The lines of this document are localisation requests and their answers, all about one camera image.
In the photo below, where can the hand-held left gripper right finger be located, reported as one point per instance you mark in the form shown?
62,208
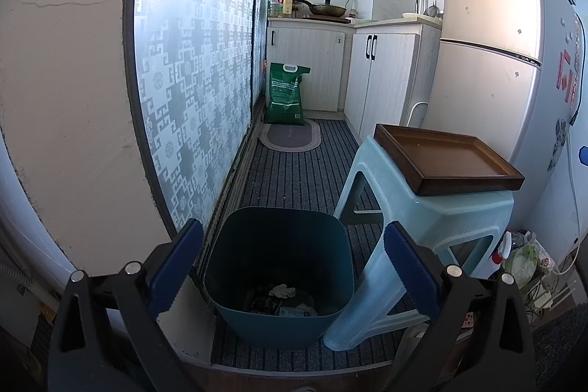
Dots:
411,270

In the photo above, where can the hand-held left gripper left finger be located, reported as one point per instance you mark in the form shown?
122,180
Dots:
177,268

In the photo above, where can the black printed packet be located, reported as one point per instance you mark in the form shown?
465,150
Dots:
264,304

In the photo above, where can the dark teal plastic bin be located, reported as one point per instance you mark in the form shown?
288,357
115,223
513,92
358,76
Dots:
275,254

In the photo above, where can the white tissue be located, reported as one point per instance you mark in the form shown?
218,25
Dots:
282,291

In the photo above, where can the brown wooden tray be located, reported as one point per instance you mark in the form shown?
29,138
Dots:
441,158

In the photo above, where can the light blue plastic stool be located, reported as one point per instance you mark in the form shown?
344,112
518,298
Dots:
413,213

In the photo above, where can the pink printed card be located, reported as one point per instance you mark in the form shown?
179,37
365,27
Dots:
468,318

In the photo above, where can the white spray bottle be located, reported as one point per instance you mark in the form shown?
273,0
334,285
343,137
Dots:
500,249

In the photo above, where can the plastic bag of vegetables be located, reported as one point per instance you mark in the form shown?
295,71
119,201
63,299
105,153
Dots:
523,263

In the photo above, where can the grey striped floor mat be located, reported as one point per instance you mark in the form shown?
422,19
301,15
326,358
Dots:
298,180

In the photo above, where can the grey oval floor mat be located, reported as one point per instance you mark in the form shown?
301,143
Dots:
289,135

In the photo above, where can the white two-door cabinet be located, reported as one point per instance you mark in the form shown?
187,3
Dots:
386,79

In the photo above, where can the black animal sticker group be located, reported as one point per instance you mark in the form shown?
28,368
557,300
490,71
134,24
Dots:
558,144

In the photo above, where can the patterned frosted glass door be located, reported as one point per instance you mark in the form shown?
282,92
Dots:
197,75

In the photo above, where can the green rice bag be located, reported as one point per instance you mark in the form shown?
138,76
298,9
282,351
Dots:
287,96

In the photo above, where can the silver fridge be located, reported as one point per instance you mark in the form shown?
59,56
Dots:
496,75

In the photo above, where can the white stove cabinet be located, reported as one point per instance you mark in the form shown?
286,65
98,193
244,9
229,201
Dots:
308,70

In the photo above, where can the red paper strip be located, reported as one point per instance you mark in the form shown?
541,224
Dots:
564,70
573,91

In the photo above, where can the white dish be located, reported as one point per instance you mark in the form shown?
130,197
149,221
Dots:
410,14

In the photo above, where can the small clear bottle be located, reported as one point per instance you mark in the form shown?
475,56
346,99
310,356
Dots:
353,11

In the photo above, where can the metal wok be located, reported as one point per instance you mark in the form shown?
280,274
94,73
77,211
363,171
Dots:
326,9

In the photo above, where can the yellow sauce bottle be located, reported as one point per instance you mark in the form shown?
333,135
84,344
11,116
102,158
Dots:
287,1

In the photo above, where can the white folded frame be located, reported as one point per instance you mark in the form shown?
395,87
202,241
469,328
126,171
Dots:
415,114

